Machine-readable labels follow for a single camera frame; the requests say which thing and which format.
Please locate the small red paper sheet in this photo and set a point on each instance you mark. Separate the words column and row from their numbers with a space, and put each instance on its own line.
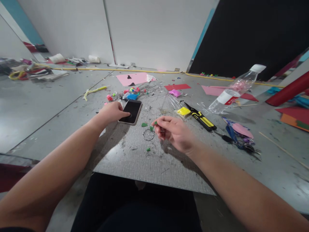
column 177, row 87

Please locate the pink paper cutout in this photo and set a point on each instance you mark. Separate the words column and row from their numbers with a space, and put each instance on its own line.
column 242, row 130

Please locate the short wooden stick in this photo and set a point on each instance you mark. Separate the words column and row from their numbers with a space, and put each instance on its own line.
column 245, row 105

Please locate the pink paper sheet with cutouts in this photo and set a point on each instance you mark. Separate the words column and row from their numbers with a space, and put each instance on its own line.
column 135, row 78

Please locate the yellow green bent straw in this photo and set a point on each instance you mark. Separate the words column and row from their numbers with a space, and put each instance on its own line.
column 93, row 91

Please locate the black smartphone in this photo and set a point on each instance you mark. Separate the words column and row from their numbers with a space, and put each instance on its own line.
column 132, row 110

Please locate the red paper roll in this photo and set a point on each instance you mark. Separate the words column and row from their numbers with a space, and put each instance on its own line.
column 289, row 90

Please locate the teal paper scrap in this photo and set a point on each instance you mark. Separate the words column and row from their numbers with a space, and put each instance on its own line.
column 274, row 90

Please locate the red fabric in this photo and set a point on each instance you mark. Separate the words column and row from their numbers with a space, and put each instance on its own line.
column 12, row 176

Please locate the stack of red orange sheets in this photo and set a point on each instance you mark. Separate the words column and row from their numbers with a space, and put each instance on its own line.
column 294, row 117

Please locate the person's left hand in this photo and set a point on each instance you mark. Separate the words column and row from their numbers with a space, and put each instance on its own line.
column 111, row 111

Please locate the clear plastic water bottle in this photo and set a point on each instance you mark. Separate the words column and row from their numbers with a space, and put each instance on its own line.
column 229, row 95

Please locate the green clay leaf piece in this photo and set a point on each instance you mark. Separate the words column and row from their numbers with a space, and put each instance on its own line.
column 144, row 125

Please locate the yellow clay packet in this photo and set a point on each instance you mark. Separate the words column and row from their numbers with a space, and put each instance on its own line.
column 184, row 112

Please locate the white paper roll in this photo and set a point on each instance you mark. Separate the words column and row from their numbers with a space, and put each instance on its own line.
column 94, row 59
column 57, row 58

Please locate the pile of craft clutter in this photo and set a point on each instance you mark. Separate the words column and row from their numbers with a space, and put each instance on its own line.
column 33, row 70

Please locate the person's legs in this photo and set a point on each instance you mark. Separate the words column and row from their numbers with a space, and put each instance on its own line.
column 135, row 205

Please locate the magenta clay packet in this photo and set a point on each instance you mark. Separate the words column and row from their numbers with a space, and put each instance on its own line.
column 174, row 93

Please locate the pink and red paper sheets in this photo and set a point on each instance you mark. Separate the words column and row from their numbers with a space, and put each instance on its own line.
column 213, row 90

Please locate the cluster of colourful clay bits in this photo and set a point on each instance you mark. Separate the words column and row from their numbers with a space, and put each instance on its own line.
column 132, row 90

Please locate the blue clay packet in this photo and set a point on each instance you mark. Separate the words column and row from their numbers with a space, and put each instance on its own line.
column 132, row 97

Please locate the long wooden stick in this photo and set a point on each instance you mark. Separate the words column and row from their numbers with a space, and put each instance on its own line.
column 282, row 149

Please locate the grey woven work mat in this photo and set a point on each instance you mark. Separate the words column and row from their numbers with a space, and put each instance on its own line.
column 149, row 166

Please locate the person's right hand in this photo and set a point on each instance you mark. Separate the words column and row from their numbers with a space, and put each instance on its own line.
column 177, row 131

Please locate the pink clay flower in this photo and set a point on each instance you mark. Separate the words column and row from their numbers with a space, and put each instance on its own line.
column 109, row 97

